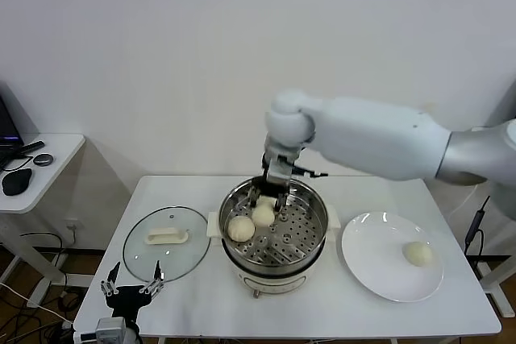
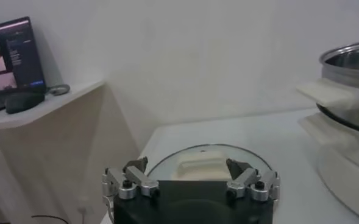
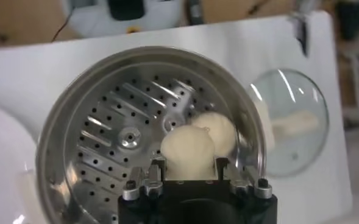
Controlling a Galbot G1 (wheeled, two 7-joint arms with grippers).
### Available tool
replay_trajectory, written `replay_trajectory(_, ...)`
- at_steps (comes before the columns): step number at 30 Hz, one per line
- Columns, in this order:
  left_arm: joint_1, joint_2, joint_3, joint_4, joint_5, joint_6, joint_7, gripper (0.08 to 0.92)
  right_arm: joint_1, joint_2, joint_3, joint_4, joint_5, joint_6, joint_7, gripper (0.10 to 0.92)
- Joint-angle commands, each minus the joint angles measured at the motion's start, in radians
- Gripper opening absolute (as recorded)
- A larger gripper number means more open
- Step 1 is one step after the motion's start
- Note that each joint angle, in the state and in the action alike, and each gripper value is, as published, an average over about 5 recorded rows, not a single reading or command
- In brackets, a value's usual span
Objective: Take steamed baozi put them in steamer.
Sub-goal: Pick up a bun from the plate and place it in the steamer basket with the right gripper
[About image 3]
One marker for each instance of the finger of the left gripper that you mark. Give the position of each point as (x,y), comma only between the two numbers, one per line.
(301,33)

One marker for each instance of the white round plate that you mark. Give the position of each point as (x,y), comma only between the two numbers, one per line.
(5,152)

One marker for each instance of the white steamed baozi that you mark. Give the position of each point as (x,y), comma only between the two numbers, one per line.
(188,152)
(223,131)

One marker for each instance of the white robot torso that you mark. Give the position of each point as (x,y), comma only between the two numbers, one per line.
(90,18)

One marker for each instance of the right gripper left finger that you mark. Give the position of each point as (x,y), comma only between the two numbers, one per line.
(153,182)

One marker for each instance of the stainless steel steamer basket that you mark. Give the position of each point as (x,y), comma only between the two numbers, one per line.
(106,121)

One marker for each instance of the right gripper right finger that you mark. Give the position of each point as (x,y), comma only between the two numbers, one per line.
(240,181)

